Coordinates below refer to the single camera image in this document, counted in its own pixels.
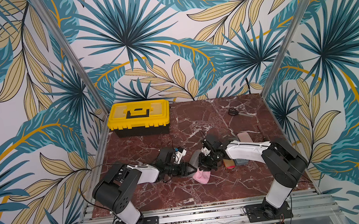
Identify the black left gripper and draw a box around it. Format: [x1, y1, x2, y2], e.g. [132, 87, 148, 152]
[165, 160, 198, 179]

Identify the tan round object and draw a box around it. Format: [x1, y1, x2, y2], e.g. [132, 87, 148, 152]
[223, 159, 236, 169]

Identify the grey rectangular block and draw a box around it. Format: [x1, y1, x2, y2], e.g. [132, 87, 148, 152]
[234, 159, 248, 166]

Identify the grey fabric eyeglass case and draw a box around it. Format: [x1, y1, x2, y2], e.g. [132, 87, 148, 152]
[189, 150, 201, 168]

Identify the pink microfibre cloth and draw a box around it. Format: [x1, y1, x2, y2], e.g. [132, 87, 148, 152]
[192, 169, 211, 184]

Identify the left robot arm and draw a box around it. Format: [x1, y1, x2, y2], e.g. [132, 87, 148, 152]
[92, 147, 197, 224]

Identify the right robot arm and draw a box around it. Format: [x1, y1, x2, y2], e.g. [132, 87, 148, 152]
[198, 138, 308, 211]

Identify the yellow black toolbox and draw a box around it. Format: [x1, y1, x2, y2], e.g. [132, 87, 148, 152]
[107, 99, 170, 138]

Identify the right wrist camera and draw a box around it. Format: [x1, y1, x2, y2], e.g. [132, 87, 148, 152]
[203, 134, 223, 151]

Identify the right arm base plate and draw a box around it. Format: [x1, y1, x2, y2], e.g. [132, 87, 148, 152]
[243, 201, 293, 223]

